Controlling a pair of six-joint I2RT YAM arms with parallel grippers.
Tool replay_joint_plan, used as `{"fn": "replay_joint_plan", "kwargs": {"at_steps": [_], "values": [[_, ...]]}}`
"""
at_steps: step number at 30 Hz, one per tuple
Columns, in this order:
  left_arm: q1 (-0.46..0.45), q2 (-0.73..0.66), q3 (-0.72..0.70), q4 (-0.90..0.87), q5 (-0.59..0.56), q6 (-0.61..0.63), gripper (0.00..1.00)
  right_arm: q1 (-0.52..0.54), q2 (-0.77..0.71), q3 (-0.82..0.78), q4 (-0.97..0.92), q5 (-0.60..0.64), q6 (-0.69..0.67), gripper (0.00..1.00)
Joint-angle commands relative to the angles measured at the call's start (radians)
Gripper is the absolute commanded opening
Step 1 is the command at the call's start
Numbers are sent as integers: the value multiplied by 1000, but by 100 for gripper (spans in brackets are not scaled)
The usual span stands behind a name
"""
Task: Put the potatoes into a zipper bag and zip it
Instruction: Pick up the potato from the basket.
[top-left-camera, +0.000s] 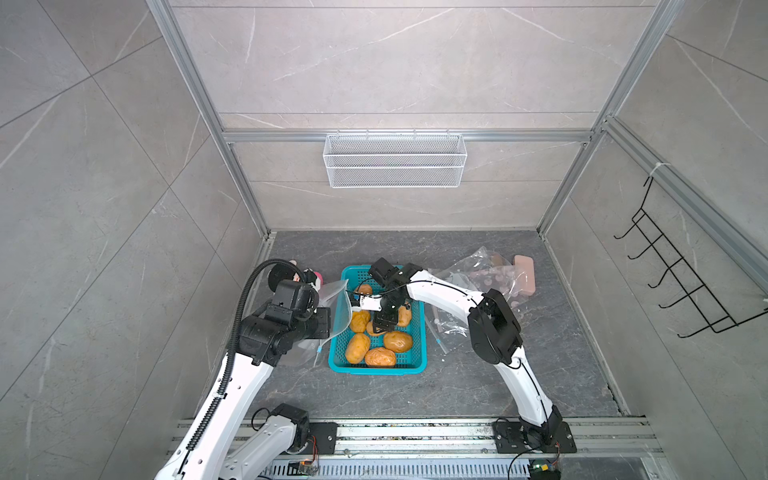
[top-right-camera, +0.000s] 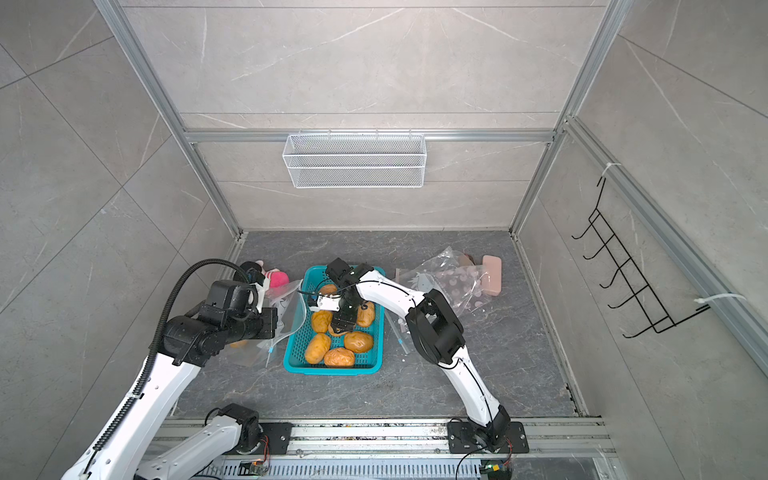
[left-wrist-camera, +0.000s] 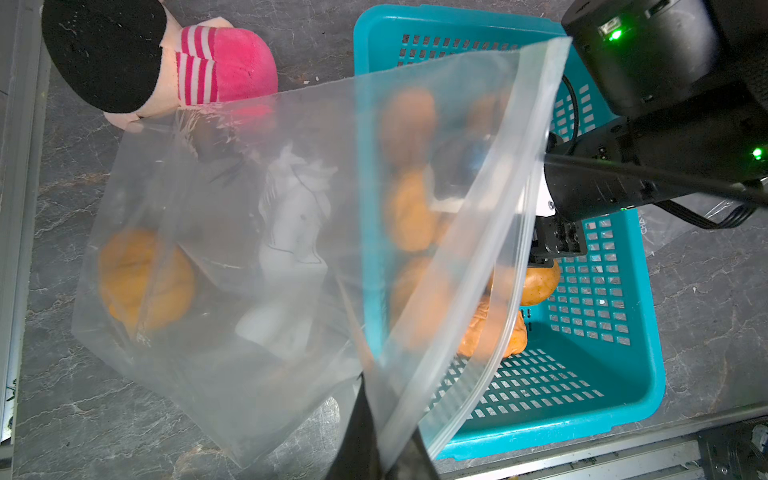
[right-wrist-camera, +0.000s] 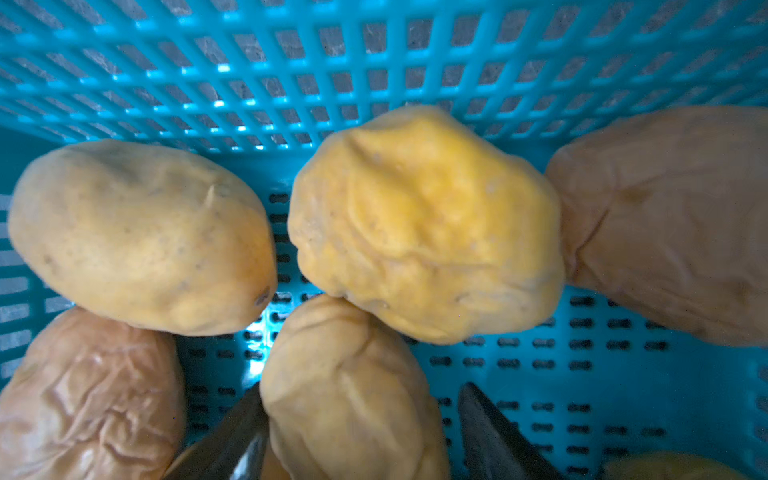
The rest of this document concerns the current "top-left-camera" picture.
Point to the teal plastic basket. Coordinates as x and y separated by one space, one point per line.
412 362

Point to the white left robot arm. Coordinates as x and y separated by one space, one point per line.
246 384

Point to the white wire mesh shelf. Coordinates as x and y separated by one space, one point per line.
410 160

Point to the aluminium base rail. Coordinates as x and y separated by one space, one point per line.
457 448

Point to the wrinkled brown potato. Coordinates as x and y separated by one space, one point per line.
380 358

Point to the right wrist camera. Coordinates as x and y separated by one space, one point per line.
370 302

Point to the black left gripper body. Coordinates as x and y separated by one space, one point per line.
317 326

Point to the printed clear zipper bag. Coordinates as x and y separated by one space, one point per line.
482 270

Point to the long yellow potato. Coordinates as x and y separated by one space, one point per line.
357 348

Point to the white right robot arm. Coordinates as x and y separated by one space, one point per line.
494 333

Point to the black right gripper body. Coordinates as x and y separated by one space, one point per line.
389 314

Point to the black wire hook rack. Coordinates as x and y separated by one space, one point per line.
679 271

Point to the plush doll pink black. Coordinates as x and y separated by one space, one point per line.
314 278

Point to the pink rectangular box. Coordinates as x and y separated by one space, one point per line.
525 275

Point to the smooth brown potato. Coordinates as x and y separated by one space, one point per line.
397 341

